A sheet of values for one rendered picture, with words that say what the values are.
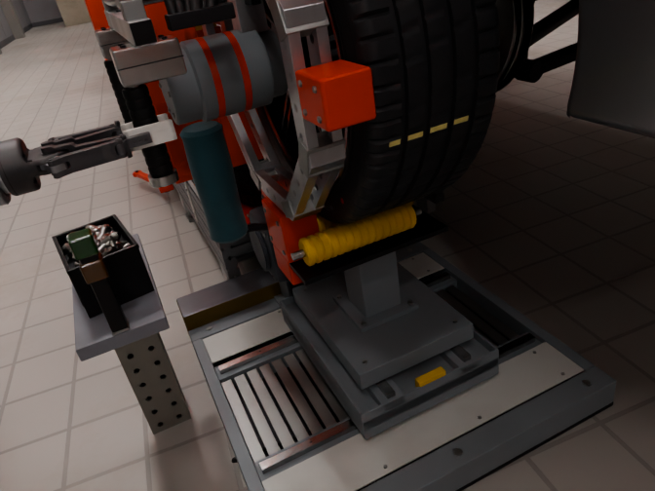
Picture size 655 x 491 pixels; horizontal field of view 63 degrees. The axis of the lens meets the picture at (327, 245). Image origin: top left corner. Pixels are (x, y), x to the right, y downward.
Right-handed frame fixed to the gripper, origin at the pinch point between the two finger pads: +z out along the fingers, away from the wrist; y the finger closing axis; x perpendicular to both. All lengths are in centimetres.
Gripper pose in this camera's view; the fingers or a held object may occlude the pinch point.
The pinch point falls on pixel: (149, 132)
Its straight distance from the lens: 84.7
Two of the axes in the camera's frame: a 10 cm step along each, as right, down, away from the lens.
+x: -1.5, -8.6, -4.9
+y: 4.2, 4.0, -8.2
